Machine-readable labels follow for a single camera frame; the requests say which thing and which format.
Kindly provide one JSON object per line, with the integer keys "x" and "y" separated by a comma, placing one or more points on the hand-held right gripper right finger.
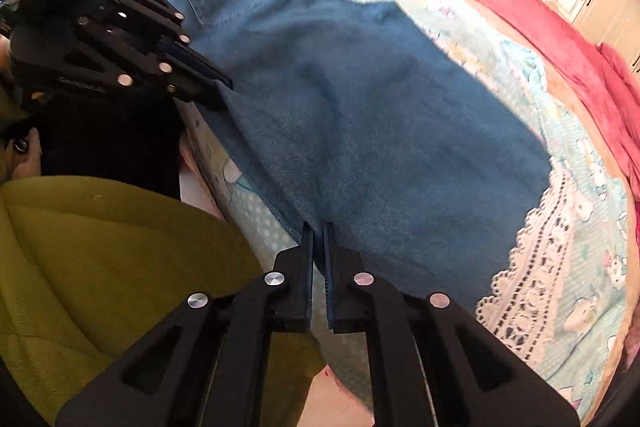
{"x": 332, "y": 279}

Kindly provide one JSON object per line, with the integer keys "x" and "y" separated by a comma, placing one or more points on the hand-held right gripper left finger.
{"x": 300, "y": 279}

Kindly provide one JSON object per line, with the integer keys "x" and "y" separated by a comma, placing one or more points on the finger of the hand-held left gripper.
{"x": 150, "y": 74}
{"x": 165, "y": 27}

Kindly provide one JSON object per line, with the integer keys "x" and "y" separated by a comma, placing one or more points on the blue denim jeans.
{"x": 350, "y": 132}

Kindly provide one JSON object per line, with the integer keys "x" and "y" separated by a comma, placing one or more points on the person's left hand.
{"x": 29, "y": 163}

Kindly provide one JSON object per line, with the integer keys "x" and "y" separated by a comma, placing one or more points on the person's yellow-green clothing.
{"x": 100, "y": 257}

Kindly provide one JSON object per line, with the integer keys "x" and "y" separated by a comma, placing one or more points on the light blue cartoon bed sheet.
{"x": 590, "y": 257}

